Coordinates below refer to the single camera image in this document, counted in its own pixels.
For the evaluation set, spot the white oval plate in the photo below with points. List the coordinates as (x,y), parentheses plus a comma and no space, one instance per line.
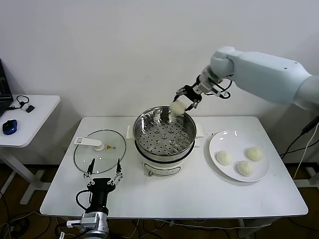
(231,142)

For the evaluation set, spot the small white dongle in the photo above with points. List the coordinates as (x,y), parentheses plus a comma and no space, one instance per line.
(24,107)

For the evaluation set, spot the blue and black mouse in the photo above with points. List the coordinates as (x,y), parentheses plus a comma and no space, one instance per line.
(10,126)

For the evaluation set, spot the white side table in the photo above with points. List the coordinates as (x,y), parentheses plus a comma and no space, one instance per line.
(42,124)

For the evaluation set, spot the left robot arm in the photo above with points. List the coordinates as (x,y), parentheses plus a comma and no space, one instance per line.
(96,224)

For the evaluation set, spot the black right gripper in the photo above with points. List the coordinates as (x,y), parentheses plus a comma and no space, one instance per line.
(193,91)

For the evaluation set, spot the white steamed baozi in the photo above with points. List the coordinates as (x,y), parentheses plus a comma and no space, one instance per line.
(254,153)
(245,168)
(224,157)
(178,107)

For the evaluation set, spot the white desk with foot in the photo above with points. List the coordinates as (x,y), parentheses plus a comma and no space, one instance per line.
(309,183)

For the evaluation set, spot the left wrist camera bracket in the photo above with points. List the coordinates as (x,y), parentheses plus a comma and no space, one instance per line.
(73,223)

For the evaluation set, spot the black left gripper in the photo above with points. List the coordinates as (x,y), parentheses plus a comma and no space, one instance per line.
(99,185)

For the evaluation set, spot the small black device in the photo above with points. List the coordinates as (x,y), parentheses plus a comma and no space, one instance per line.
(31,109)

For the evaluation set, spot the stainless steel steamer pot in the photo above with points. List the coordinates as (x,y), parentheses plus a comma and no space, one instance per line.
(162,166)

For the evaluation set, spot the black monitor screen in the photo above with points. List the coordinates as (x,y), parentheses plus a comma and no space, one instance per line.
(4,82)

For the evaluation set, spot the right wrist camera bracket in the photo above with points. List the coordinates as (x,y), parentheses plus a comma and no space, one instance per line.
(219,93)

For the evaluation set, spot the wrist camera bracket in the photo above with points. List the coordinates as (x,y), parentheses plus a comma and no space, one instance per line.
(219,93)
(73,223)

